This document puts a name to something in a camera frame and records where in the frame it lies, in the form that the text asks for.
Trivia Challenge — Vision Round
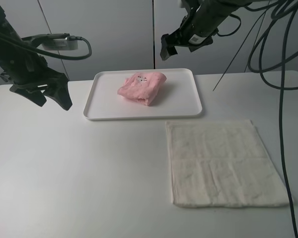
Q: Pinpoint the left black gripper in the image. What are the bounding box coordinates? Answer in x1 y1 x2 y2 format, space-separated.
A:
0 53 73 111

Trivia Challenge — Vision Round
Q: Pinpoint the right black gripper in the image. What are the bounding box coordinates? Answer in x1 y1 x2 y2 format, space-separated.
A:
160 0 235 60

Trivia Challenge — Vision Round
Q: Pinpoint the pink terry towel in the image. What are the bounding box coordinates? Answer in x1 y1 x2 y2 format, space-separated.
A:
117 72 167 106

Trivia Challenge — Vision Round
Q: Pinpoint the cream white terry towel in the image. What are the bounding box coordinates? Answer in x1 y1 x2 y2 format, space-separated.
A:
165 120 289 208

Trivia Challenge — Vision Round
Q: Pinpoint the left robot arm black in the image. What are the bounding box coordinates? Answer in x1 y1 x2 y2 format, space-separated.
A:
0 6 73 111

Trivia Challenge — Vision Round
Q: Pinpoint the white rectangular plastic tray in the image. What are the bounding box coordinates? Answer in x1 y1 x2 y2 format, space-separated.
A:
83 68 203 120

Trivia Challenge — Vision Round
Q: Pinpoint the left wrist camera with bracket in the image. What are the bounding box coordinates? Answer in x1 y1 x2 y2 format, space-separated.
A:
22 33 78 51

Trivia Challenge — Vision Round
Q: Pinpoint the left camera black cable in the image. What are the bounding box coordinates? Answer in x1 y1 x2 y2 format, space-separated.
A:
0 27 92 60

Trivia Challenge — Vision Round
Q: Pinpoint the right arm black cable bundle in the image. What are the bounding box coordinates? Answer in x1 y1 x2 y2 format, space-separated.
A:
212 0 298 238

